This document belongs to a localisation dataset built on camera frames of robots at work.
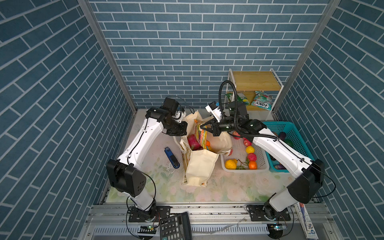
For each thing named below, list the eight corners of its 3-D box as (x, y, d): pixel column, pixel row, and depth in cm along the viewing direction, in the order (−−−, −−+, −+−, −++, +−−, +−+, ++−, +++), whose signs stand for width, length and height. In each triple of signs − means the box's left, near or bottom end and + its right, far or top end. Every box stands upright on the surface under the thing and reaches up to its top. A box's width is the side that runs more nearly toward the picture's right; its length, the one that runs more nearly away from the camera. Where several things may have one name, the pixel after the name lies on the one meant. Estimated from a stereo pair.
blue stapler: (175, 169, 91) (174, 166, 87) (163, 152, 99) (162, 148, 95) (180, 166, 92) (179, 163, 89) (168, 149, 100) (167, 145, 96)
